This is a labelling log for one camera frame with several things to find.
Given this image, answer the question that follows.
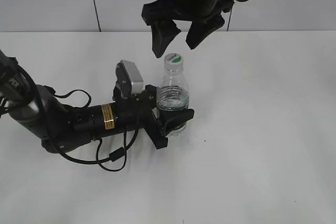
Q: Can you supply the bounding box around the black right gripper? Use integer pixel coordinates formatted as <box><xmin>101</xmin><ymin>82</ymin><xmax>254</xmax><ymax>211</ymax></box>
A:
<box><xmin>142</xmin><ymin>0</ymin><xmax>234</xmax><ymax>58</ymax></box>

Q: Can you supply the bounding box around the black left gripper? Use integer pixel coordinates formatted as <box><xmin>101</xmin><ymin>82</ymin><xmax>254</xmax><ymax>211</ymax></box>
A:
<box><xmin>70</xmin><ymin>84</ymin><xmax>194</xmax><ymax>148</ymax></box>

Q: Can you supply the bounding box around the clear Cestbon water bottle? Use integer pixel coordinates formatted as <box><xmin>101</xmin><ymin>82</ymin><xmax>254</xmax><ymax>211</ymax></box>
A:
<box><xmin>156</xmin><ymin>61</ymin><xmax>191</xmax><ymax>137</ymax></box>

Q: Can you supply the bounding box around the white green bottle cap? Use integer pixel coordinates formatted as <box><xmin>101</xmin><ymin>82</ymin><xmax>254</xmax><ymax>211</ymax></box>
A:
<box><xmin>164</xmin><ymin>53</ymin><xmax>184</xmax><ymax>71</ymax></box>

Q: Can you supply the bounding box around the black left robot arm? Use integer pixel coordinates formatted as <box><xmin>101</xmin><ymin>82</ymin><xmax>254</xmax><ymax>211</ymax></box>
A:
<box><xmin>1</xmin><ymin>55</ymin><xmax>194</xmax><ymax>153</ymax></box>

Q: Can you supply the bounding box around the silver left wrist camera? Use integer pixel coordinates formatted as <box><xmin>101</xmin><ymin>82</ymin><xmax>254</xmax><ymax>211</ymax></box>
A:
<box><xmin>115</xmin><ymin>60</ymin><xmax>144</xmax><ymax>99</ymax></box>

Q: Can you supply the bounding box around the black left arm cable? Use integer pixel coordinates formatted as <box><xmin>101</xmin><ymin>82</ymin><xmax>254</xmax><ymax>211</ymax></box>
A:
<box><xmin>10</xmin><ymin>57</ymin><xmax>139</xmax><ymax>172</ymax></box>

